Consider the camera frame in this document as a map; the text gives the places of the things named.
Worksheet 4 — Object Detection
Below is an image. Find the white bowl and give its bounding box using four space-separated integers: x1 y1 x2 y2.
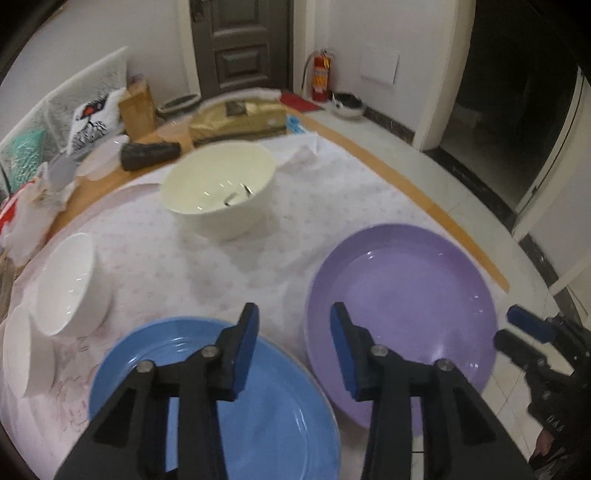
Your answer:
3 305 55 398
33 233 113 338

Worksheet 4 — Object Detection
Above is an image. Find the blue plate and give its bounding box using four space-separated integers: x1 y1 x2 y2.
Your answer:
88 317 341 479

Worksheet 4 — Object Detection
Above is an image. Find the purple plate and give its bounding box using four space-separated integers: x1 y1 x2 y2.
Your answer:
304 224 497 428

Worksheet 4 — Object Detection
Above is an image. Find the cream bowl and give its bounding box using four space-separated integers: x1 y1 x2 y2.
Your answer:
160 140 276 241

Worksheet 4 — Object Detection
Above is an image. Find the person's right hand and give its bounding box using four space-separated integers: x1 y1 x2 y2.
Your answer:
528 429 565 474

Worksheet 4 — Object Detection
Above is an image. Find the pink patterned tablecloth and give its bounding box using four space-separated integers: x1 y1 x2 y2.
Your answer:
1 134 508 479

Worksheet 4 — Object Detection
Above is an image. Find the red lid container in bag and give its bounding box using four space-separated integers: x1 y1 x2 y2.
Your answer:
1 163 76 268

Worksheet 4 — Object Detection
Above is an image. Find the translucent plastic bowl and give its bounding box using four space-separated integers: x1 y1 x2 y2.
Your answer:
76 135 129 181

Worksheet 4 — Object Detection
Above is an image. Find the teal cushion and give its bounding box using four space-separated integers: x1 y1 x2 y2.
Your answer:
10 129 46 193

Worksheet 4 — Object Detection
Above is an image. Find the white tree cushion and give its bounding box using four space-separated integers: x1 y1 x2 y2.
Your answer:
66 88 126 154

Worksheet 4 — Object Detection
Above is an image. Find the grey sofa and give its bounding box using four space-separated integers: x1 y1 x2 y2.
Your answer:
1 47 128 195

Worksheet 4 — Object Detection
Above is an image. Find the gold package bag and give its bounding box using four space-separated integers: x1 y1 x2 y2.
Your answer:
188 98 287 143

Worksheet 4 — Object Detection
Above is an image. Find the white robot vacuum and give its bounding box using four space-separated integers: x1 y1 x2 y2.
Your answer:
332 92 366 119

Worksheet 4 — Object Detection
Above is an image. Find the grey trash bin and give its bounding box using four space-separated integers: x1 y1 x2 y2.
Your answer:
155 93 201 120

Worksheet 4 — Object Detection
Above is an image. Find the blue packet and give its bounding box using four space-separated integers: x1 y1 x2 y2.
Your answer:
286 114 308 135

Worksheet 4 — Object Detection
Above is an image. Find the red door mat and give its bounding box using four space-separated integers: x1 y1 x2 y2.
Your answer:
280 91 322 113

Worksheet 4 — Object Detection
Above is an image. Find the red fire extinguisher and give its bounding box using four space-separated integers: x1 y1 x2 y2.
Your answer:
301 49 335 103

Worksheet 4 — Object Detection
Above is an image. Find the dark entrance door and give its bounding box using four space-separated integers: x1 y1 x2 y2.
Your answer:
188 0 294 99

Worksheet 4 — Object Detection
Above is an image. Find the white wall panel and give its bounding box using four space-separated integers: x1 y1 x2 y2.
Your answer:
360 43 400 86

